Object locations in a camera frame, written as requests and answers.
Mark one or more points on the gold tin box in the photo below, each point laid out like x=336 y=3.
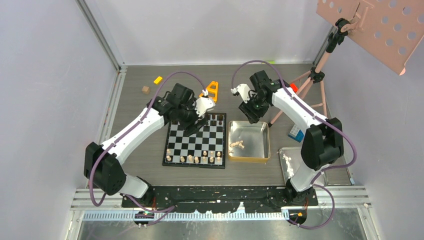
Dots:
x=248 y=142

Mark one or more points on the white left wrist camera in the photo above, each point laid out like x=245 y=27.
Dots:
x=204 y=104

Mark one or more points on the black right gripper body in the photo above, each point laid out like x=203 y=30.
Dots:
x=255 y=104

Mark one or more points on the yellow rectangular block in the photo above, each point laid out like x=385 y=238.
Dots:
x=158 y=80

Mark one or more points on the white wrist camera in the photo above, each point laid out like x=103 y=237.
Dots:
x=242 y=90
x=204 y=104

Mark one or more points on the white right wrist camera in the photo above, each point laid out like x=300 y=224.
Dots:
x=242 y=90

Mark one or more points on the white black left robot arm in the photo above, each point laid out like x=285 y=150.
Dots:
x=103 y=162

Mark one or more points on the small wooden cube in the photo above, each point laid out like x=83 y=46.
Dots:
x=146 y=90

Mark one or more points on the red block near stand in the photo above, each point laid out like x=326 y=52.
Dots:
x=294 y=87

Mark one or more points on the orange triangular plastic frame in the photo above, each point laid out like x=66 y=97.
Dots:
x=212 y=90

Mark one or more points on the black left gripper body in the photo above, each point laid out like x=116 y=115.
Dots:
x=187 y=116

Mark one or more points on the blue box of bits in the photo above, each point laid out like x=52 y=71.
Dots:
x=296 y=134

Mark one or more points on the pink music stand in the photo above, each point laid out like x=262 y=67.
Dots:
x=389 y=30

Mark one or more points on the silver tin lid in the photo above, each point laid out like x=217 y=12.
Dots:
x=295 y=169

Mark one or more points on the black white chess board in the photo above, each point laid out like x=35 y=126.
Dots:
x=200 y=149

